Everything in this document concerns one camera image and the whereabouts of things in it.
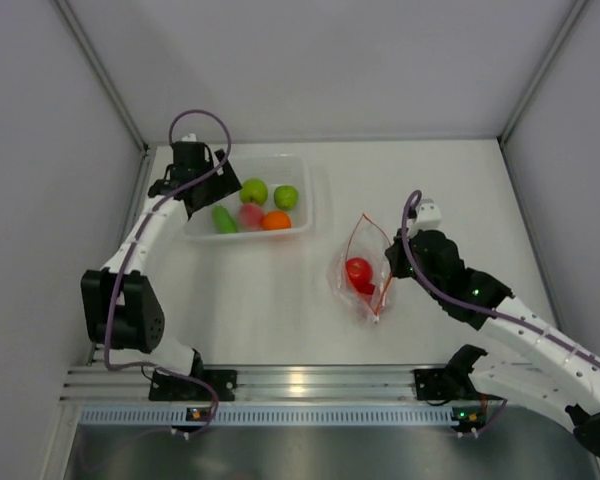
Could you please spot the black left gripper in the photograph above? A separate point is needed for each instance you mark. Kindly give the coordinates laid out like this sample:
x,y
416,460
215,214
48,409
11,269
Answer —
x,y
226,183

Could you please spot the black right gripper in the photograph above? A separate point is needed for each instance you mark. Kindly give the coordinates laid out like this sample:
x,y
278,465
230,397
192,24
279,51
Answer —
x,y
395,255

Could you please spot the green fake cucumber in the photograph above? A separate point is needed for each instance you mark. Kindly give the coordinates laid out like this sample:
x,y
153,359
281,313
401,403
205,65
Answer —
x,y
223,220

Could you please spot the green fake apple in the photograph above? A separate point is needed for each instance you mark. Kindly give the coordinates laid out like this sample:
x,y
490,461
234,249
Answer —
x,y
254,190

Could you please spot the pink fake peach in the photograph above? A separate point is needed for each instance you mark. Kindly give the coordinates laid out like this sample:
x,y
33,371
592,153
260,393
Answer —
x,y
250,216

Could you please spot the orange fake orange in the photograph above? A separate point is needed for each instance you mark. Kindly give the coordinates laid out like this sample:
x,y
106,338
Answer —
x,y
276,220

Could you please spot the clear zip top bag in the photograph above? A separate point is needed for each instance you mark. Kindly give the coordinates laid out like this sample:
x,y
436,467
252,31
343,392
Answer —
x,y
369,241

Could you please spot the red fake apple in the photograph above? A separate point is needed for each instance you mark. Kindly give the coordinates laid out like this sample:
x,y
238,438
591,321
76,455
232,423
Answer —
x,y
359,271

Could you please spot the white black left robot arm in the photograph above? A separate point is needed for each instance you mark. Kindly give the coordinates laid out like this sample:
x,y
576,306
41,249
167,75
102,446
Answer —
x,y
121,307

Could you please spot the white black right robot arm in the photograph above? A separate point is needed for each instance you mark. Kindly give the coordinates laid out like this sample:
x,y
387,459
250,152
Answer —
x,y
489,307

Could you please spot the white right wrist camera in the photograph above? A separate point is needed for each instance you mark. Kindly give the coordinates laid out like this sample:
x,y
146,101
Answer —
x,y
425,216

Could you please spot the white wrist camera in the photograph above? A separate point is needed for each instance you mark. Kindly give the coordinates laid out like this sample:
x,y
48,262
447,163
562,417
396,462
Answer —
x,y
425,216
191,137

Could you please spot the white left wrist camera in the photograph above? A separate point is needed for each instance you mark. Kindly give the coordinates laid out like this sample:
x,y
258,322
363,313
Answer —
x,y
191,137

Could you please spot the grey slotted cable duct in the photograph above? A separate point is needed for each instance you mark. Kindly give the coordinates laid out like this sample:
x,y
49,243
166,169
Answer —
x,y
242,415

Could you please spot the aluminium mounting rail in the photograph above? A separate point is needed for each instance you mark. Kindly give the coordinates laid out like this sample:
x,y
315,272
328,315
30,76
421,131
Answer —
x,y
256,383

